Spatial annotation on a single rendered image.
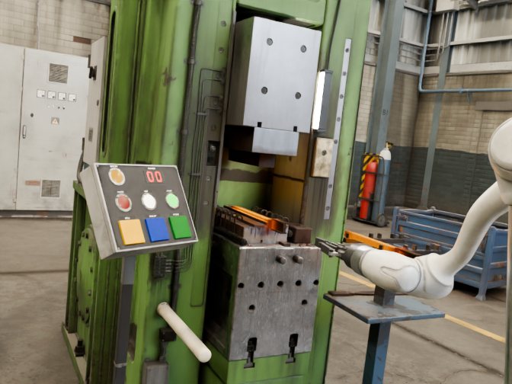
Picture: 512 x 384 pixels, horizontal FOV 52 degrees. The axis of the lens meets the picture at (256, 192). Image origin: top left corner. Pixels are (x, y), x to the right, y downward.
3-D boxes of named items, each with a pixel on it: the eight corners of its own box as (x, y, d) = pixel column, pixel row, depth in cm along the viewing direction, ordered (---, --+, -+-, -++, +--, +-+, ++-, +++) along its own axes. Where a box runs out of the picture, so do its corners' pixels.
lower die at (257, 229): (286, 243, 210) (289, 222, 209) (241, 243, 201) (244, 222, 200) (241, 223, 247) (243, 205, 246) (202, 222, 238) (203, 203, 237)
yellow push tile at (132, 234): (145, 242, 157) (139, 219, 159) (125, 244, 152) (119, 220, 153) (142, 244, 158) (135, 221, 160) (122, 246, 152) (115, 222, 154)
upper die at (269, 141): (296, 156, 206) (299, 132, 205) (251, 152, 197) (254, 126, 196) (249, 148, 243) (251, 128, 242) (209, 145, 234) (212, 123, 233)
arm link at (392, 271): (354, 278, 150) (387, 286, 156) (391, 296, 136) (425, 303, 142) (365, 242, 150) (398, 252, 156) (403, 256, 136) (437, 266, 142)
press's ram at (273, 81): (327, 136, 212) (339, 35, 207) (242, 125, 194) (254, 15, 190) (276, 131, 249) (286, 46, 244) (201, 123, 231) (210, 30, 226)
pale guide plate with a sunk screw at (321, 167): (329, 177, 230) (334, 139, 228) (312, 176, 226) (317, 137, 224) (327, 177, 232) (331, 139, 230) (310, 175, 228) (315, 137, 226)
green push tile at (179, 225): (192, 236, 173) (186, 215, 175) (175, 239, 167) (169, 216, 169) (188, 238, 174) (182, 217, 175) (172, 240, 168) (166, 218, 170)
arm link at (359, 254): (382, 278, 155) (369, 273, 160) (387, 248, 154) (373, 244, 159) (359, 280, 151) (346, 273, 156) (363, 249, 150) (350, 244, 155)
